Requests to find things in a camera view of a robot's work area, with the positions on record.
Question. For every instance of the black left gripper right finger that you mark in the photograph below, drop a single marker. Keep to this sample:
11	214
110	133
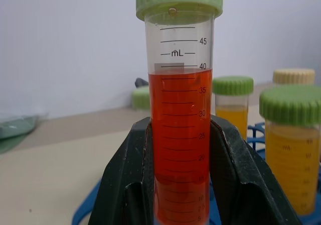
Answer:
240	172

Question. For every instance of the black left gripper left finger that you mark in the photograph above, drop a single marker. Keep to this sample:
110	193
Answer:
125	172

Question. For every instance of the yellow liquid tube green cap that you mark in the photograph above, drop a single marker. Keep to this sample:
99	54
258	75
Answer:
288	159
232	114

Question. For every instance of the red liquid tube green cap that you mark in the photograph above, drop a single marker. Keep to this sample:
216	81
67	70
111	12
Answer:
140	99
178	122

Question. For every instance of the blue tube rack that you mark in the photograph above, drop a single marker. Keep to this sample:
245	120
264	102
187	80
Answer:
258	144

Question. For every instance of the brown liquid tube beige cap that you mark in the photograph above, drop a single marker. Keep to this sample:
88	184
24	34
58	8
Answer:
293	76

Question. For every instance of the dark grey object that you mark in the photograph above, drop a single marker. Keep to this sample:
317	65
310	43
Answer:
141	82

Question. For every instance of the green plastic bag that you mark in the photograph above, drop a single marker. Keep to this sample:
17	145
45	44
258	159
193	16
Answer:
15	129

